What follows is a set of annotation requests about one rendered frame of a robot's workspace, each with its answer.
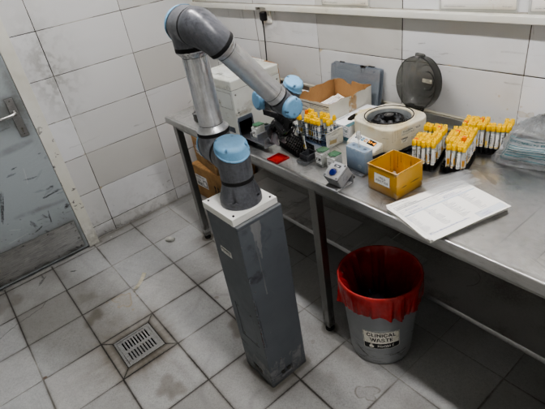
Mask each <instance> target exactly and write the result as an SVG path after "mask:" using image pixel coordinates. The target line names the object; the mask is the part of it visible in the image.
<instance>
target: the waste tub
mask: <svg viewBox="0 0 545 409"><path fill-rule="evenodd" d="M367 164H368V187H369V188H371V189H373V190H375V191H377V192H380V193H382V194H384V195H386V196H389V197H391V198H393V199H394V200H398V199H400V198H402V197H403V196H405V195H406V194H408V193H410V192H412V191H413V190H415V189H416V188H418V187H420V185H422V182H421V180H423V160H422V159H419V158H417V157H413V156H410V155H408V154H406V153H402V152H399V151H397V150H395V149H393V150H391V151H389V152H387V153H385V154H383V155H381V156H380V157H378V158H376V159H374V160H372V161H369V162H368V163H367ZM393 171H396V172H397V173H396V174H394V173H393Z"/></svg>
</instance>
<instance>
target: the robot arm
mask: <svg viewBox="0 0 545 409"><path fill-rule="evenodd" d="M164 27H165V32H166V33H167V35H168V37H169V38H170V39H171V40H172V42H173V45H174V51H175V53H176V54H177V55H178V56H179V57H181V58H182V63H183V66H184V69H185V72H186V76H187V82H188V84H189V88H190V91H191V97H192V100H193V103H194V107H195V112H196V116H197V119H198V122H199V127H198V128H197V130H196V133H197V136H198V137H197V139H196V146H197V149H198V150H199V152H200V154H201V155H202V156H203V157H204V158H205V159H207V160H209V161H210V162H211V163H212V164H213V165H214V166H215V167H217V168H218V170H219V174H220V178H221V194H220V201H221V206H222V207H223V208H224V209H228V210H231V211H242V210H246V209H250V208H252V207H254V206H256V205H257V204H258V203H259V202H261V200H262V191H261V189H260V187H259V185H258V183H257V182H256V181H255V178H254V174H253V169H252V164H251V155H250V148H249V145H248V143H247V140H246V139H245V138H244V137H243V136H241V135H238V134H236V135H235V134H230V129H229V124H228V123H227V122H225V121H224V120H223V118H222V115H221V108H220V105H219V101H218V97H217V91H216V87H215V84H214V80H213V76H212V70H211V66H210V62H209V58H208V56H209V57H211V58H212V59H214V60H216V59H218V60H219V61H221V62H222V63H223V64H224V65H225V66H226V67H228V68H229V69H230V70H231V71H232V72H233V73H234V74H235V75H236V76H237V77H238V78H239V79H241V80H242V81H243V82H244V83H245V84H246V85H248V86H249V87H250V88H251V89H252V90H253V91H254V92H253V93H252V103H253V105H254V107H255V108H256V109H257V110H263V113H264V115H267V116H269V117H272V118H274V120H273V121H272V122H271V124H270V127H268V138H269V140H270V142H271V143H272V144H275V145H277V146H279V142H278V140H279V141H281V142H283V143H285V142H286V140H285V137H287V136H288V137H291V136H292V135H294V133H295V130H296V126H295V125H294V124H293V121H296V119H297V117H298V116H299V115H300V114H301V112H302V110H303V104H302V101H301V100H300V99H299V98H300V96H301V93H302V91H303V81H302V80H301V79H300V78H299V77H298V76H296V75H288V76H286V77H285V79H284V81H283V84H279V83H278V82H277V81H276V80H275V79H274V78H273V77H272V76H271V75H270V74H269V73H268V72H267V71H266V70H265V69H264V68H263V67H262V66H261V65H260V64H259V63H258V62H257V61H256V60H254V59H253V57H252V56H250V55H249V53H248V52H247V51H246V50H245V49H244V48H242V47H241V46H240V45H239V44H238V43H237V42H236V41H235V40H234V34H233V33H232V32H231V31H230V30H229V29H228V28H227V27H226V26H225V25H224V24H223V23H222V22H221V21H220V20H219V19H218V18H217V17H216V16H215V15H214V14H213V13H211V12H210V11H209V10H207V9H205V8H203V7H201V6H192V5H189V4H179V5H176V6H173V7H172V8H170V9H169V10H168V12H167V13H166V15H165V20H164ZM293 130H294V132H293Z"/></svg>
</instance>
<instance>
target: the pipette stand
mask: <svg viewBox="0 0 545 409"><path fill-rule="evenodd" d="M346 159H347V166H348V168H349V169H350V171H351V172H352V174H356V175H357V176H359V177H361V178H364V177H366V176H368V164H367V163H368V162H369V161H372V160H373V155H372V149H370V148H368V147H366V146H363V145H361V144H360V145H359V147H358V143H355V142H352V143H350V144H348V145H346Z"/></svg>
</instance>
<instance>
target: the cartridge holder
mask: <svg viewBox="0 0 545 409"><path fill-rule="evenodd" d="M315 152H316V151H315V150H312V149H307V150H305V151H303V152H301V153H300V154H299V157H300V158H299V159H297V160H296V161H297V163H299V164H302V165H304V166H307V165H308V164H310V163H312V162H314V161H315Z"/></svg>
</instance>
